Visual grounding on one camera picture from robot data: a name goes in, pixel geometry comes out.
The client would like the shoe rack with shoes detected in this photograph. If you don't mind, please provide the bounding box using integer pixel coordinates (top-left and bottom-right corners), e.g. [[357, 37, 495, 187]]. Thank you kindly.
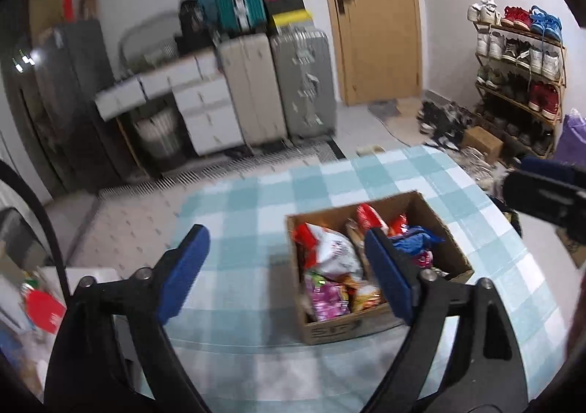
[[467, 0, 566, 155]]

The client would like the white noodle snack packet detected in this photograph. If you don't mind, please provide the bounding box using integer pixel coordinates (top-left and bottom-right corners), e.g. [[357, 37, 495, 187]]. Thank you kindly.
[[293, 223, 364, 281]]

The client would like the black cable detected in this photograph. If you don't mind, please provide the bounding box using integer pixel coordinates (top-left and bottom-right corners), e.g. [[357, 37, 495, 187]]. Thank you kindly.
[[0, 160, 69, 299]]

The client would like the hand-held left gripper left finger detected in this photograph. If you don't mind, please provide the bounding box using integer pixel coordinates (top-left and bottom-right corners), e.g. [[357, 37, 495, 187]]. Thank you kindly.
[[43, 224, 214, 413]]

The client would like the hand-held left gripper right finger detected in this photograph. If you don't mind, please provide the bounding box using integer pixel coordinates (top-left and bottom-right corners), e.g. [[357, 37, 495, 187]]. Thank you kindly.
[[357, 227, 527, 413]]

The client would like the clear cracker packet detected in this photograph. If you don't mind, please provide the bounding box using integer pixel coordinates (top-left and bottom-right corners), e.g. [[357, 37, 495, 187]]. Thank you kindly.
[[345, 218, 369, 276]]

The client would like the white drawer desk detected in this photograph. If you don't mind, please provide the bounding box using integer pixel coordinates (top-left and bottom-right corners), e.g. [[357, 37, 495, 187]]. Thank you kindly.
[[94, 49, 245, 156]]

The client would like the grey door mat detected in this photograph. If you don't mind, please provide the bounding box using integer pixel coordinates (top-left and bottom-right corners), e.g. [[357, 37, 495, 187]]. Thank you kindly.
[[368, 100, 399, 118]]

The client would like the dark glass cabinet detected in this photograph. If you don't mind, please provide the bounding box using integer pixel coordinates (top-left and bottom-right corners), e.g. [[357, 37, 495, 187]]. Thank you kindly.
[[0, 47, 60, 198]]

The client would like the wooden door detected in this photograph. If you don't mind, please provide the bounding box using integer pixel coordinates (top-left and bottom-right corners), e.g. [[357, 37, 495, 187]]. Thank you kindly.
[[315, 0, 422, 106]]

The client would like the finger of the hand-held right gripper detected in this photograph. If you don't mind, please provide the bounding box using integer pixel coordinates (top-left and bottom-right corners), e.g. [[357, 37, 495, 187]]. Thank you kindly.
[[519, 156, 586, 189], [501, 170, 586, 231]]

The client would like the purple plastic bag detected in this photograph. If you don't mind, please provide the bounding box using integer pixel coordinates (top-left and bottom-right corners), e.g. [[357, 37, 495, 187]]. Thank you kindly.
[[556, 113, 586, 162]]

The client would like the wooden shoe rack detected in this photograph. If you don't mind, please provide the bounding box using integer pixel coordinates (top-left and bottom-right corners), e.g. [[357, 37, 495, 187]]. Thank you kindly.
[[474, 23, 568, 157]]

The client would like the wooden cabinet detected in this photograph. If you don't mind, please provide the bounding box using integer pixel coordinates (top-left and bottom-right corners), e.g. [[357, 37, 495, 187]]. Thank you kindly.
[[28, 0, 65, 36]]

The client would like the small cardboard box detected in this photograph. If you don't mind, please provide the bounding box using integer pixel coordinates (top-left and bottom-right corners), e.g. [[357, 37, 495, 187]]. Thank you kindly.
[[462, 126, 504, 164]]

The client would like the red triangular chip bag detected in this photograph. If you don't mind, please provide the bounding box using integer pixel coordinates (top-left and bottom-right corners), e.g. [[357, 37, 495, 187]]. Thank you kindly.
[[357, 204, 390, 231]]

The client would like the purple grape candy bag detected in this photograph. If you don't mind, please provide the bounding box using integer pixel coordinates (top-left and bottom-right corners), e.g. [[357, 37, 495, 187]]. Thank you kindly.
[[304, 273, 353, 322]]

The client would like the beige suitcase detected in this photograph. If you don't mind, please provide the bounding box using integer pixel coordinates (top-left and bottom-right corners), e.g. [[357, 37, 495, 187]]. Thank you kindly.
[[217, 33, 290, 148]]

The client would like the silver suitcase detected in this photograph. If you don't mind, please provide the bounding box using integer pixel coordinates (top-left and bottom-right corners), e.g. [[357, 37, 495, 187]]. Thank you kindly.
[[269, 26, 338, 143]]

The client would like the grey refrigerator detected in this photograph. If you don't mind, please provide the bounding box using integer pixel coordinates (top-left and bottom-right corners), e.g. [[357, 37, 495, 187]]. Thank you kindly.
[[34, 21, 133, 185]]

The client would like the black bag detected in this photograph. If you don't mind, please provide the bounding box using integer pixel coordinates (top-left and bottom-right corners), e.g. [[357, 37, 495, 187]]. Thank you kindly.
[[178, 0, 220, 54]]

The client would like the red pouch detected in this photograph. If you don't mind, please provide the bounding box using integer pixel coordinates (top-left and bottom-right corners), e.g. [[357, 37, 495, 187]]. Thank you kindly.
[[25, 290, 68, 335]]

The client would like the pile of sneakers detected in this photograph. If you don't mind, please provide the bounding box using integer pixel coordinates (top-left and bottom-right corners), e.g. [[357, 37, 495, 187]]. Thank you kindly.
[[416, 99, 513, 194]]

